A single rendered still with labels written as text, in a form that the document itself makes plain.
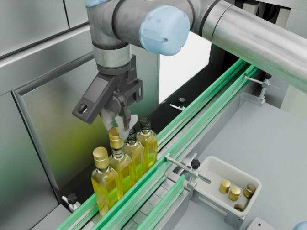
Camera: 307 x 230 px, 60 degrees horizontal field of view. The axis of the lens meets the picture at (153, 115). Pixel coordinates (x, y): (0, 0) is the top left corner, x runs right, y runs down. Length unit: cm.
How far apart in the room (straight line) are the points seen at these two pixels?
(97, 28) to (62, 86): 21
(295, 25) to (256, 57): 95
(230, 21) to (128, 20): 18
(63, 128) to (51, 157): 8
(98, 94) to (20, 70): 16
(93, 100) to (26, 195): 38
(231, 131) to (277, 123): 25
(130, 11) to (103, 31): 8
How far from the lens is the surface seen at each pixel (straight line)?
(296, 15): 142
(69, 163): 81
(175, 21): 42
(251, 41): 49
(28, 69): 61
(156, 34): 42
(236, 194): 104
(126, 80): 60
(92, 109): 54
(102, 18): 49
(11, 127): 68
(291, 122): 151
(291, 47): 48
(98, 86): 56
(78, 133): 77
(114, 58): 53
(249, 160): 124
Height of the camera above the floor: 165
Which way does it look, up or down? 41 degrees down
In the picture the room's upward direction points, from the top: straight up
